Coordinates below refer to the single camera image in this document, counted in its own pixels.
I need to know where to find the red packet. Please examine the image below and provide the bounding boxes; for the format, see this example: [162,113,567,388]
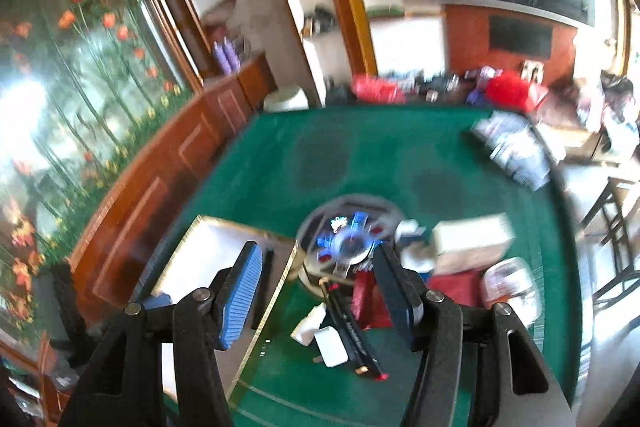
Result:
[350,271,484,329]

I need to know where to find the black pen with red cap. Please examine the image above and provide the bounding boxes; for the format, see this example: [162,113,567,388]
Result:
[319,277,388,381]

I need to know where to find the small white dropper bottle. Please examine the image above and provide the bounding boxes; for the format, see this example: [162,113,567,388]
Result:
[290,303,326,347]

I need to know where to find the white medicine box with barcode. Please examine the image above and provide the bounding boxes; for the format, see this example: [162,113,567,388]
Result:
[394,219,436,274]

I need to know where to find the white power adapter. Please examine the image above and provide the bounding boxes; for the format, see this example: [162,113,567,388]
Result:
[314,326,349,367]

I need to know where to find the clear plastic container with lid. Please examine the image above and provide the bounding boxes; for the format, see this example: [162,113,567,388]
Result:
[480,257,542,327]

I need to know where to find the red wooden cabinet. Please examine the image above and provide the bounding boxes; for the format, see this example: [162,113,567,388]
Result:
[39,51,279,425]

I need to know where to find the white cardboard box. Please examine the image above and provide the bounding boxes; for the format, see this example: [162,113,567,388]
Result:
[430,212,515,275]

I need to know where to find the black pen in tray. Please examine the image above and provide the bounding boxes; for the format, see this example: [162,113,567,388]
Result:
[250,248,274,331]

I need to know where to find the round mahjong table centre console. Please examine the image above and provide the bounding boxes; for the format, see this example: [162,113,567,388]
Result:
[296,194,405,297]

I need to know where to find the black metal chair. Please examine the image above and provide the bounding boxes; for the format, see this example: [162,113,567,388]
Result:
[582,176,639,311]

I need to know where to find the stack of papers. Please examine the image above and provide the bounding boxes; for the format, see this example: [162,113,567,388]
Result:
[471,110,551,192]

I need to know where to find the red bag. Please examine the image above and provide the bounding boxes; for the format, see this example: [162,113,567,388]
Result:
[485,70,549,113]

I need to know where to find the white round bin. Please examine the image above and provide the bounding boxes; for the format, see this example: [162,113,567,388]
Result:
[262,86,309,113]

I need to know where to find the floral painted glass panel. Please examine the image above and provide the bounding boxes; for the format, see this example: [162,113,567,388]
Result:
[1,0,189,355]

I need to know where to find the purple bottles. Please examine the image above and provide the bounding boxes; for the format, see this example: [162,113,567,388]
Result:
[213,38,241,75]

